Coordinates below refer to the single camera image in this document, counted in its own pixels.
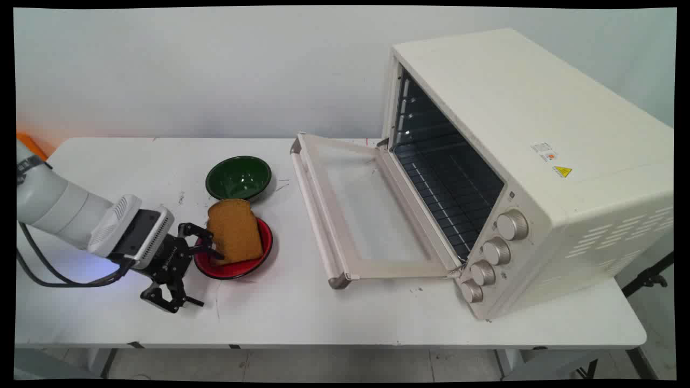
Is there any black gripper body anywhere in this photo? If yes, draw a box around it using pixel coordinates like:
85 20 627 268
144 235 194 290

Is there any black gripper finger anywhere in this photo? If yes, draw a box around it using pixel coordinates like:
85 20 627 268
177 221 225 261
140 279 205 315

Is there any brown bread slice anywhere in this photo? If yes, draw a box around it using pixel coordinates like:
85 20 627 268
207 198 265 266

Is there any red plate with black rim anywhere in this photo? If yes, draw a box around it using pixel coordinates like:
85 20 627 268
193 217 274 281

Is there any green bowl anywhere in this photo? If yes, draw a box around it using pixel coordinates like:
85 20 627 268
205 155 273 203

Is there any grey table leg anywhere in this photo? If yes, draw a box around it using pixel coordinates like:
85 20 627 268
624 348 659 381
88 348 119 379

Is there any cream glass oven door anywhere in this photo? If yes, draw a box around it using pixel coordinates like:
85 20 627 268
289 131 464 290

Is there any orange object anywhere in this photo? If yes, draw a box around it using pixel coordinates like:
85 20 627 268
16 132 50 161

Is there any small silver oven knob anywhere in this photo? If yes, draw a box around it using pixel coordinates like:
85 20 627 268
460 280 485 304

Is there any large silver oven knob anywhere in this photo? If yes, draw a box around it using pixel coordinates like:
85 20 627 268
495 209 530 241

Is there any white label sticker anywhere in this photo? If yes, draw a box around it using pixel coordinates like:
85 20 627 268
530 141 559 163

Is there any cream toaster oven body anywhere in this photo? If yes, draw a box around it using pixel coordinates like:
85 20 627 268
380 28 675 321

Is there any black tripod stand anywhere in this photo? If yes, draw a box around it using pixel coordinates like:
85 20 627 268
620 252 675 299

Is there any silver black wrist camera box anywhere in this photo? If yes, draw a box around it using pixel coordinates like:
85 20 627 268
112 207 175 271

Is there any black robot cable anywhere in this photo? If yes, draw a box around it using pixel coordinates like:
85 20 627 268
16 221 136 288

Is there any metal oven wire rack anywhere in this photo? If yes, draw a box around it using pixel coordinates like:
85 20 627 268
393 141 505 260

